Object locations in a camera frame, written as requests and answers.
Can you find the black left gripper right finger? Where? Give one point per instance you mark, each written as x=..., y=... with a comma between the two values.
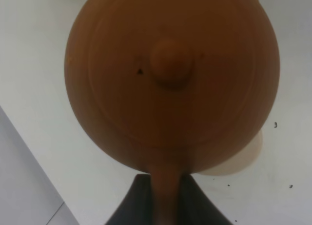
x=192, y=206

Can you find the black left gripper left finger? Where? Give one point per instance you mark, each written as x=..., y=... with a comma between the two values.
x=137, y=207

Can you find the brown clay teapot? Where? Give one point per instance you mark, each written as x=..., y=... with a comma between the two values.
x=171, y=87

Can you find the beige teapot saucer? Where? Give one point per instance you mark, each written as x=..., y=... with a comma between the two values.
x=240, y=160

